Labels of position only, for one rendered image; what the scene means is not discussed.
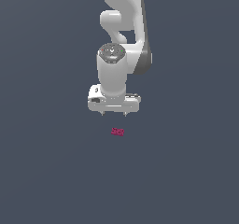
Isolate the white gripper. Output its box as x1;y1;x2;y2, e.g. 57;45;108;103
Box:
87;84;142;118

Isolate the small magenta block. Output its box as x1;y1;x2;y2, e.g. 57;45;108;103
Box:
110;127;125;137

